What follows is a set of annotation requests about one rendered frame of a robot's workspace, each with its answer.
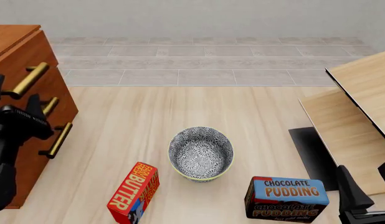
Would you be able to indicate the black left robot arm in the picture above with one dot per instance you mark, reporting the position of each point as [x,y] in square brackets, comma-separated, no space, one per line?
[2,182]

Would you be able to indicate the red butter box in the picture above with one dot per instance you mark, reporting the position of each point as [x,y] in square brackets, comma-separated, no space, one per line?
[128,193]

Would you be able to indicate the wooden cabinet with drawers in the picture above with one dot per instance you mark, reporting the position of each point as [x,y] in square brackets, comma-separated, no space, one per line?
[15,37]

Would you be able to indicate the pale wooden rack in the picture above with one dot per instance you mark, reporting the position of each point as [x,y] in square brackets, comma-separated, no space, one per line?
[345,121]

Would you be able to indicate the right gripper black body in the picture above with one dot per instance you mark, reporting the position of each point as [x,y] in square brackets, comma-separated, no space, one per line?
[367,217]

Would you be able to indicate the chocolate pudding box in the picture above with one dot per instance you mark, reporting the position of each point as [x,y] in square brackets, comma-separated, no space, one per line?
[289,198]

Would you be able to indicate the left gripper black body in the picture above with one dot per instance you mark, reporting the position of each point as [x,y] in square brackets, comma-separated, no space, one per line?
[22,122]

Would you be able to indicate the black-white patterned bowl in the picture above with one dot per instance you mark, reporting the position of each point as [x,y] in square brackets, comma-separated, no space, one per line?
[201,154]

